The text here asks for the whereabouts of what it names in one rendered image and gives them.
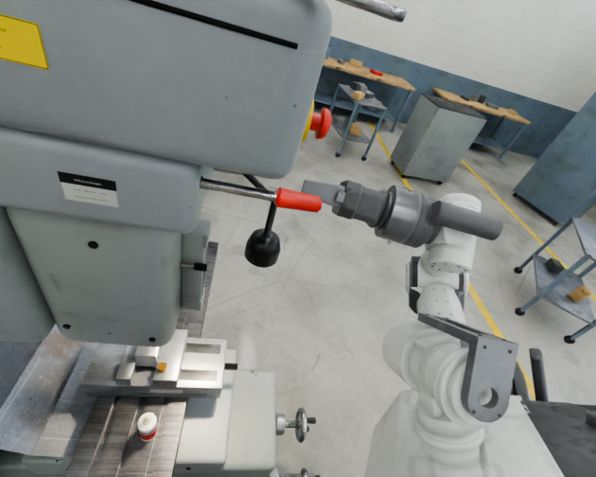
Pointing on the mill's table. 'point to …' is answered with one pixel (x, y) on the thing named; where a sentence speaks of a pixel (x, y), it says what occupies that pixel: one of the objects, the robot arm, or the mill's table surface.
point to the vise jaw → (170, 353)
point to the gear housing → (88, 181)
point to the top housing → (159, 76)
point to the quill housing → (104, 276)
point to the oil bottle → (148, 426)
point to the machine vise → (211, 352)
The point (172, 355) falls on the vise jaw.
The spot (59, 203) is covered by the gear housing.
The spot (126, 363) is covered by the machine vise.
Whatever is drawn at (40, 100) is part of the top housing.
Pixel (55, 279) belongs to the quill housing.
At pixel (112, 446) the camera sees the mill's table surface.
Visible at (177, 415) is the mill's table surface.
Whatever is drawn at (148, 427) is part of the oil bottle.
